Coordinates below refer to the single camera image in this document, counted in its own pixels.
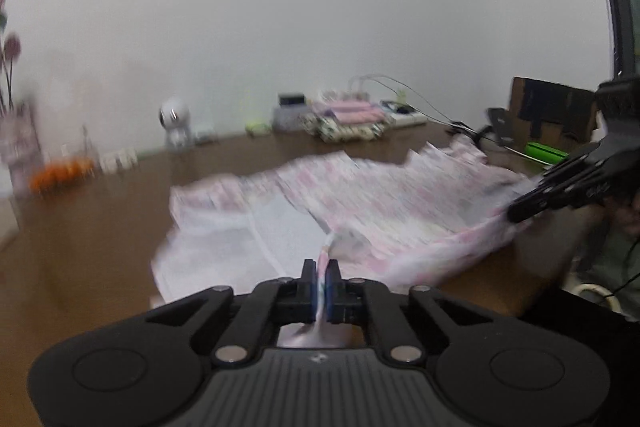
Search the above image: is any green plastic object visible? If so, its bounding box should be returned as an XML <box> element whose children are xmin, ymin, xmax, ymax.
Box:
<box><xmin>524</xmin><ymin>142</ymin><xmax>568</xmax><ymax>165</ymax></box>

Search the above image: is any green white small pack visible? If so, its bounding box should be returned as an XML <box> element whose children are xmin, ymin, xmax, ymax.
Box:
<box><xmin>245</xmin><ymin>121</ymin><xmax>271</xmax><ymax>138</ymax></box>

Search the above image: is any white round robot toy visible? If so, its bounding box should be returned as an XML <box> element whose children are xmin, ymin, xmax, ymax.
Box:
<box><xmin>158</xmin><ymin>98</ymin><xmax>193</xmax><ymax>150</ymax></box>

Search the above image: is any pink floral garment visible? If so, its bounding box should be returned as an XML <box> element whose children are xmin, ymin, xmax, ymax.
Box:
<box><xmin>151</xmin><ymin>139</ymin><xmax>535</xmax><ymax>303</ymax></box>

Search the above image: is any white small power strip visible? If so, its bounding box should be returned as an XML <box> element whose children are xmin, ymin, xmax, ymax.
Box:
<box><xmin>99</xmin><ymin>147</ymin><xmax>139</xmax><ymax>174</ymax></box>

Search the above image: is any black charger block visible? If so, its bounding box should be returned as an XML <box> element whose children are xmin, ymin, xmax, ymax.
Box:
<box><xmin>278</xmin><ymin>93</ymin><xmax>307</xmax><ymax>107</ymax></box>

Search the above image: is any pink blue garment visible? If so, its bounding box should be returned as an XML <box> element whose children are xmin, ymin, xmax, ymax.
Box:
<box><xmin>311</xmin><ymin>100</ymin><xmax>386</xmax><ymax>124</ymax></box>

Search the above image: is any cream teal floral garment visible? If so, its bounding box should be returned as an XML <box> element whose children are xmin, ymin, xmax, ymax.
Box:
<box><xmin>300</xmin><ymin>115</ymin><xmax>390</xmax><ymax>143</ymax></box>

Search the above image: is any pink knitted vase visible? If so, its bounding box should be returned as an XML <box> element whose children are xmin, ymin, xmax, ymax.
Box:
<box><xmin>1</xmin><ymin>102</ymin><xmax>43</xmax><ymax>196</ymax></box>

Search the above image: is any brown cardboard box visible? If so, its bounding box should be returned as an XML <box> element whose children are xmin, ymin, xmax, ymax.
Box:
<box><xmin>508</xmin><ymin>77</ymin><xmax>598</xmax><ymax>153</ymax></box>

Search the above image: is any white charging cable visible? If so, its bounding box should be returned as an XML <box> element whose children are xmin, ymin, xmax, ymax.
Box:
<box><xmin>347</xmin><ymin>74</ymin><xmax>457</xmax><ymax>128</ymax></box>

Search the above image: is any grey wireless charger stand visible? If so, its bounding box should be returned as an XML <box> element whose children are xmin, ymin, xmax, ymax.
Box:
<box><xmin>487</xmin><ymin>107</ymin><xmax>514</xmax><ymax>147</ymax></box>

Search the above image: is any pink flower bouquet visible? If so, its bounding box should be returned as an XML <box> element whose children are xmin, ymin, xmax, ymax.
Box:
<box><xmin>0</xmin><ymin>0</ymin><xmax>22</xmax><ymax>115</ymax></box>

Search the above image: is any white tin box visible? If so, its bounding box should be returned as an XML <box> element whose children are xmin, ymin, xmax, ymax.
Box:
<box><xmin>271</xmin><ymin>105</ymin><xmax>312</xmax><ymax>132</ymax></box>

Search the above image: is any clear box of oranges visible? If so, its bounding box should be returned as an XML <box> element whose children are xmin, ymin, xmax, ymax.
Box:
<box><xmin>28</xmin><ymin>124</ymin><xmax>100</xmax><ymax>195</ymax></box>

